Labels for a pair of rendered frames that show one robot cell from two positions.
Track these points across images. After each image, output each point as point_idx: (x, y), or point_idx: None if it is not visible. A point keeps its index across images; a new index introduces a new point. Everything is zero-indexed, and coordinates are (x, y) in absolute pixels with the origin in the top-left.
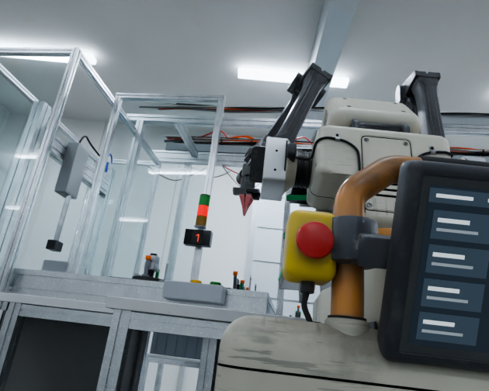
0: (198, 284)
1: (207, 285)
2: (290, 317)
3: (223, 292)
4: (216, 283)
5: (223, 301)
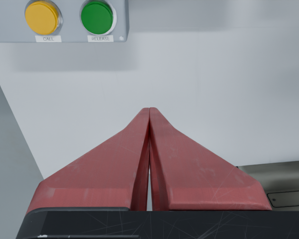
0: (63, 42)
1: (87, 42)
2: (242, 165)
3: (127, 28)
4: (103, 32)
5: (128, 9)
